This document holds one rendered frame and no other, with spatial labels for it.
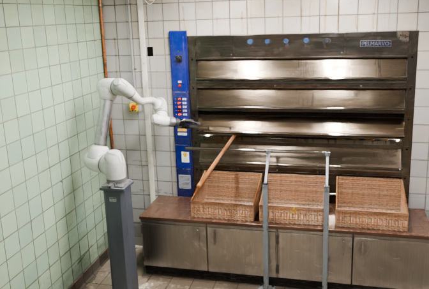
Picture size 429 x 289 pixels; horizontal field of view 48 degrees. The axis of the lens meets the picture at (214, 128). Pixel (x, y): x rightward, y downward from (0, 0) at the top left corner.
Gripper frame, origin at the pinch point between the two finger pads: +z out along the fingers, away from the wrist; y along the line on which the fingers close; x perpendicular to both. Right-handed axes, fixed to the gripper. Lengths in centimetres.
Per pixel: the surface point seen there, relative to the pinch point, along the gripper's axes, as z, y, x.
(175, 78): -21.2, -11.4, -40.1
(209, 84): 7.6, -22.3, -31.0
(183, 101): -10.9, -1.3, -23.9
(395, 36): 128, -131, -23
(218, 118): 20.6, -4.1, -7.2
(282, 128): 68, -34, 15
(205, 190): 21, 43, 43
